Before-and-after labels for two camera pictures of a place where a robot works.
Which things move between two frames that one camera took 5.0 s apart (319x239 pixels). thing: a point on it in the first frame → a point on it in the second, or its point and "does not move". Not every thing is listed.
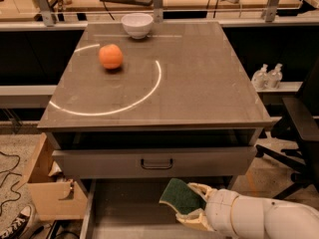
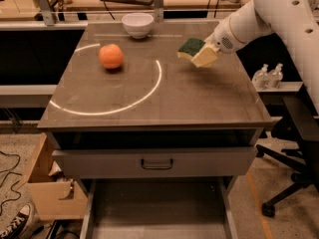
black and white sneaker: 20,225 does not move
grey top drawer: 158,162 does not move
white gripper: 219,210 → 222,41
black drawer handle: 156,167 does not move
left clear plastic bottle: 260,78 does not move
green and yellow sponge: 181,197 → 189,48
